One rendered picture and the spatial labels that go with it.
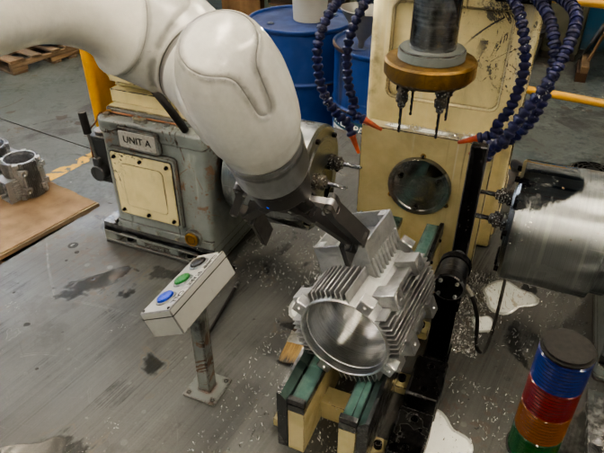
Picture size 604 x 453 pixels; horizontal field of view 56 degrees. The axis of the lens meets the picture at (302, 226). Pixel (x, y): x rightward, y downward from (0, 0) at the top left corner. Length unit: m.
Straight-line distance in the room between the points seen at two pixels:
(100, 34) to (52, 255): 1.06
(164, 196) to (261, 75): 0.89
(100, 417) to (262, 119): 0.78
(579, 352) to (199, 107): 0.48
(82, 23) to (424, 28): 0.69
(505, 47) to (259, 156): 0.88
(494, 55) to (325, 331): 0.71
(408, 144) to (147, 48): 0.83
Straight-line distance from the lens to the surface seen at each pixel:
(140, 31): 0.60
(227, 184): 1.30
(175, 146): 1.30
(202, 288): 0.97
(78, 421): 1.18
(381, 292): 0.91
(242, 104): 0.51
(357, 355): 1.03
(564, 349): 0.71
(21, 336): 1.39
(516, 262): 1.16
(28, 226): 3.03
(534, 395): 0.74
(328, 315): 1.05
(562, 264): 1.15
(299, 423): 1.01
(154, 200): 1.40
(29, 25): 0.54
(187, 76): 0.51
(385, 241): 0.98
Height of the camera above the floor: 1.68
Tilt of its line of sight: 34 degrees down
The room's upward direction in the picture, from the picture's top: straight up
